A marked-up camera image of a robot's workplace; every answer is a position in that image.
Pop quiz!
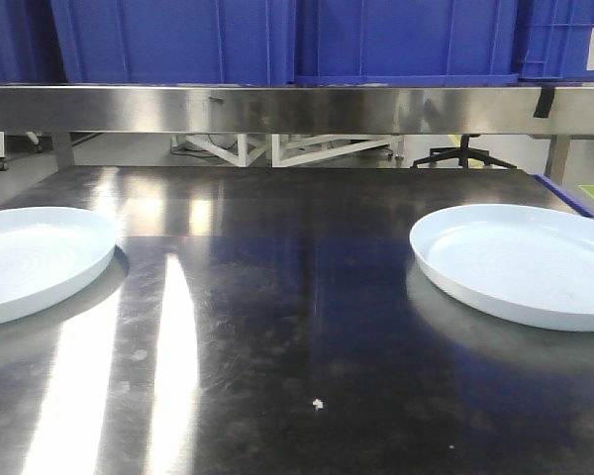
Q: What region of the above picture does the light blue plate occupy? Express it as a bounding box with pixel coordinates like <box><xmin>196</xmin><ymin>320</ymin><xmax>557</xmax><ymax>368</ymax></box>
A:
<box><xmin>409</xmin><ymin>204</ymin><xmax>594</xmax><ymax>333</ymax></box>
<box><xmin>0</xmin><ymin>207</ymin><xmax>119</xmax><ymax>325</ymax></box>

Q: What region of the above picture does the small white crumb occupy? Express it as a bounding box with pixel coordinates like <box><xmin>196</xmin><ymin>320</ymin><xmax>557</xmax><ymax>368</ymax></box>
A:
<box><xmin>312</xmin><ymin>398</ymin><xmax>325</xmax><ymax>411</ymax></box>

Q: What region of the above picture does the black office chair base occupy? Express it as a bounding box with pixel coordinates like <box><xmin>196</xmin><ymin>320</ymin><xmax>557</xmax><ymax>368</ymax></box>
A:
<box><xmin>411</xmin><ymin>135</ymin><xmax>517</xmax><ymax>169</ymax></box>

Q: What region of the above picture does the blue edge strip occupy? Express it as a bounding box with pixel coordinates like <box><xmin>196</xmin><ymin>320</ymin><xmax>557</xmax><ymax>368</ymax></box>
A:
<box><xmin>532</xmin><ymin>174</ymin><xmax>594</xmax><ymax>219</ymax></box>

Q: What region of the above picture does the centre blue plastic bin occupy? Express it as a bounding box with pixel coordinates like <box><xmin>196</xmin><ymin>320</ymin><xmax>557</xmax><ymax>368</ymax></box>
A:
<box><xmin>51</xmin><ymin>1</ymin><xmax>518</xmax><ymax>86</ymax></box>

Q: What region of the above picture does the blue plastic bin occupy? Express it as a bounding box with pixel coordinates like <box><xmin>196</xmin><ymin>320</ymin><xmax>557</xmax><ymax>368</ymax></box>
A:
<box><xmin>512</xmin><ymin>1</ymin><xmax>594</xmax><ymax>82</ymax></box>
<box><xmin>51</xmin><ymin>1</ymin><xmax>518</xmax><ymax>86</ymax></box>
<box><xmin>0</xmin><ymin>1</ymin><xmax>65</xmax><ymax>84</ymax></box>

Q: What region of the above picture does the black tape strip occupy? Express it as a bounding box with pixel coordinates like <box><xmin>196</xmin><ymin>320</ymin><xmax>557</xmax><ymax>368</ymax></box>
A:
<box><xmin>533</xmin><ymin>86</ymin><xmax>556</xmax><ymax>119</ymax></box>

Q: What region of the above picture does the right blue plastic bin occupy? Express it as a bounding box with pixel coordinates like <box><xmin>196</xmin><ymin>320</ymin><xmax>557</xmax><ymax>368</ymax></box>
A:
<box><xmin>512</xmin><ymin>1</ymin><xmax>594</xmax><ymax>82</ymax></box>

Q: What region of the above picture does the left blue plastic bin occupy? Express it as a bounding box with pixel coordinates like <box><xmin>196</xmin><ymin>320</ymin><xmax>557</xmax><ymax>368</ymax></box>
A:
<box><xmin>0</xmin><ymin>1</ymin><xmax>65</xmax><ymax>84</ymax></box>

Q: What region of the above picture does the stainless steel shelf rail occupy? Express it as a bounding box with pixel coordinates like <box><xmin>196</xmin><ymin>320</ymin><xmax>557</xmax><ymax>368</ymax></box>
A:
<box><xmin>0</xmin><ymin>84</ymin><xmax>594</xmax><ymax>136</ymax></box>

